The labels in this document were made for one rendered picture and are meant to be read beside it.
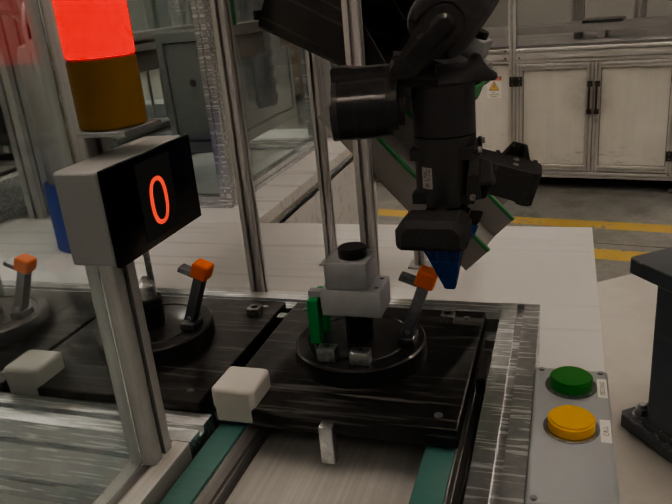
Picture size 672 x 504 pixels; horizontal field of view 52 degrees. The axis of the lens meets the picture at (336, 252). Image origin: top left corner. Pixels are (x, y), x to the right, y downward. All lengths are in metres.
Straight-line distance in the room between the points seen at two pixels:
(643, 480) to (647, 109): 3.99
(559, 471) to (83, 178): 0.43
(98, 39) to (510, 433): 0.46
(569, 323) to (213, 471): 0.60
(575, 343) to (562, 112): 3.77
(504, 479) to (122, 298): 0.34
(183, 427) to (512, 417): 0.31
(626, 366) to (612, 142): 3.81
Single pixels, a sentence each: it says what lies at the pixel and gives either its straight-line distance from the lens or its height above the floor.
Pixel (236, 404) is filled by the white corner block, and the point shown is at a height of 0.97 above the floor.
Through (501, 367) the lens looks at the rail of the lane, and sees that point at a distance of 0.75.
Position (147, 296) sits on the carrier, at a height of 1.03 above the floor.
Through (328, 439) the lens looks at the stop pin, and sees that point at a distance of 0.66.
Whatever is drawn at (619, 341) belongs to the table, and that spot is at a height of 0.86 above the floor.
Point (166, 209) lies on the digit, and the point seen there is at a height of 1.19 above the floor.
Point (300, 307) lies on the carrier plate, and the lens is 0.88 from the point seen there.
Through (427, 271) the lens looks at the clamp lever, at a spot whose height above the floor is 1.07.
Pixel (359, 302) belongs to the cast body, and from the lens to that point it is 0.71.
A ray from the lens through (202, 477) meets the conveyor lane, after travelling 0.66.
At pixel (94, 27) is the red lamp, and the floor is 1.33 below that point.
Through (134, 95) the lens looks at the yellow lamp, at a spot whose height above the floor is 1.28.
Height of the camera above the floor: 1.34
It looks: 20 degrees down
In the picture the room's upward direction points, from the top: 5 degrees counter-clockwise
